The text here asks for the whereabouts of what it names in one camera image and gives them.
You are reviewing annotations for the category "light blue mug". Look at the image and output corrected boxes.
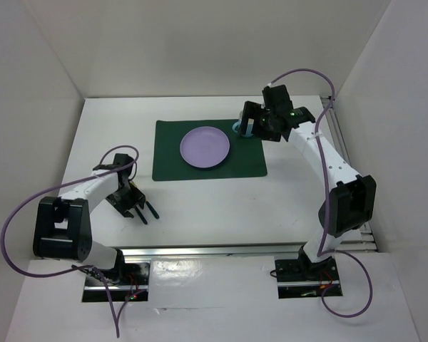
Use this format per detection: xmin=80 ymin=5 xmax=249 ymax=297
xmin=232 ymin=110 xmax=254 ymax=138

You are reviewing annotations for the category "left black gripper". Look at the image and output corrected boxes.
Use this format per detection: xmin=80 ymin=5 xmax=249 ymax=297
xmin=104 ymin=181 xmax=146 ymax=218

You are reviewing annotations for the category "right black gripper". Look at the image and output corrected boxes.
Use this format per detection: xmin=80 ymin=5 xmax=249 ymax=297
xmin=238 ymin=100 xmax=281 ymax=143

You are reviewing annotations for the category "gold fork green handle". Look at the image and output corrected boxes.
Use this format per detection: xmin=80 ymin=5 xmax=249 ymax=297
xmin=134 ymin=206 xmax=148 ymax=225

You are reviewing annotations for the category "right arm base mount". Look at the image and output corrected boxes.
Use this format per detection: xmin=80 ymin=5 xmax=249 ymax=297
xmin=270 ymin=258 xmax=343 ymax=299

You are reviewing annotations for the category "dark green placemat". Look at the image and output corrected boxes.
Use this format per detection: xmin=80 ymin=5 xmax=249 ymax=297
xmin=152 ymin=119 xmax=268 ymax=182

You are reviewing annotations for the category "purple cable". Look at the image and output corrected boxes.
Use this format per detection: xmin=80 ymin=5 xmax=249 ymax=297
xmin=269 ymin=67 xmax=375 ymax=318
xmin=0 ymin=145 xmax=141 ymax=338

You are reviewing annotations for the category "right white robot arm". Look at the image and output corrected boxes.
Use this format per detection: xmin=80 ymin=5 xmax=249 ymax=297
xmin=235 ymin=85 xmax=377 ymax=280

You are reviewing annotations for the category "purple plate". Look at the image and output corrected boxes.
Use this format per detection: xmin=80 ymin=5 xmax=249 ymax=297
xmin=180 ymin=126 xmax=230 ymax=169

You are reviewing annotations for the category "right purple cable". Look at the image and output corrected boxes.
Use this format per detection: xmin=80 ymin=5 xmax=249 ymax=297
xmin=269 ymin=67 xmax=375 ymax=318

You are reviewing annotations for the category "aluminium rail front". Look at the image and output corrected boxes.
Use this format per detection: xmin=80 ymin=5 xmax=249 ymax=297
xmin=121 ymin=243 xmax=302 ymax=259

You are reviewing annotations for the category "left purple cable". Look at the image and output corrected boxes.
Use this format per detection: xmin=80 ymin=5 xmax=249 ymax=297
xmin=0 ymin=145 xmax=141 ymax=338

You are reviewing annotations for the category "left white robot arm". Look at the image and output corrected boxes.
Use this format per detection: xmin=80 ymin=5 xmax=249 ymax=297
xmin=33 ymin=153 xmax=146 ymax=284

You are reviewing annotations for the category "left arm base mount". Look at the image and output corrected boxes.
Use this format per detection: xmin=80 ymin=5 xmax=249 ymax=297
xmin=81 ymin=261 xmax=151 ymax=303

